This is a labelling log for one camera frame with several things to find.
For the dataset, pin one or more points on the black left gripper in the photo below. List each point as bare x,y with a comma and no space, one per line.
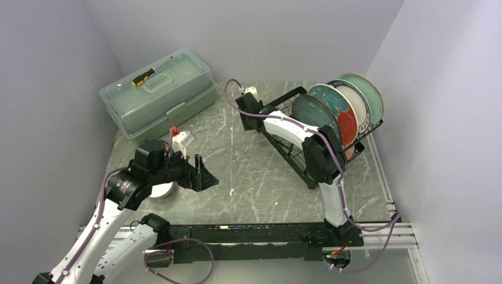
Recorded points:
198,177

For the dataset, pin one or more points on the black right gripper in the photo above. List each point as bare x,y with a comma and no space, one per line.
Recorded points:
247,127

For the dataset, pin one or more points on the dark blue speckled plate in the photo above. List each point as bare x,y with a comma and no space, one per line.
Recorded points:
310,110

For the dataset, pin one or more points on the black wire dish rack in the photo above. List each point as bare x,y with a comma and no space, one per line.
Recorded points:
309,157

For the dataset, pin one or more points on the red teal flower plate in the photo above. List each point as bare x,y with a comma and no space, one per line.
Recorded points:
341,109

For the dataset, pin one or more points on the red teal rimmed plate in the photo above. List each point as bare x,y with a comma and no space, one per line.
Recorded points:
357,100

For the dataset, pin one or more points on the light blue flower plate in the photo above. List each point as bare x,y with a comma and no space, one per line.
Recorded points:
370,92

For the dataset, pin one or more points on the pink ceramic mug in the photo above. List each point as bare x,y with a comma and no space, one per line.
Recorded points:
349,152

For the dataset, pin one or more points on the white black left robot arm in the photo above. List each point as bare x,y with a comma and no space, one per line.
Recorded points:
122,192

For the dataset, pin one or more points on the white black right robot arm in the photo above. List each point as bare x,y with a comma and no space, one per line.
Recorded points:
338,220

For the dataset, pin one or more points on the white ceramic bowl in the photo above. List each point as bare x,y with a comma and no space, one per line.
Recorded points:
162,190

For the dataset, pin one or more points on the green translucent plastic storage box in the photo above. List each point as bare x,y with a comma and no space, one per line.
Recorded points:
176,92

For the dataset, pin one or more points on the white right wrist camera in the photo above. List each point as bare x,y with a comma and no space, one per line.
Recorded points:
253,91

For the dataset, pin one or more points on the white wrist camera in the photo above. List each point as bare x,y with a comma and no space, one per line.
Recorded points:
180,140
253,91

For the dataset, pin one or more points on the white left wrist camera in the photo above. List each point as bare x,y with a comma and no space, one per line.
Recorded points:
180,140

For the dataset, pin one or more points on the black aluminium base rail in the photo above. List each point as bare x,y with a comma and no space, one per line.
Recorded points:
310,241

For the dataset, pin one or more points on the yellow black handled screwdriver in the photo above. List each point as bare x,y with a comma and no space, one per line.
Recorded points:
142,78

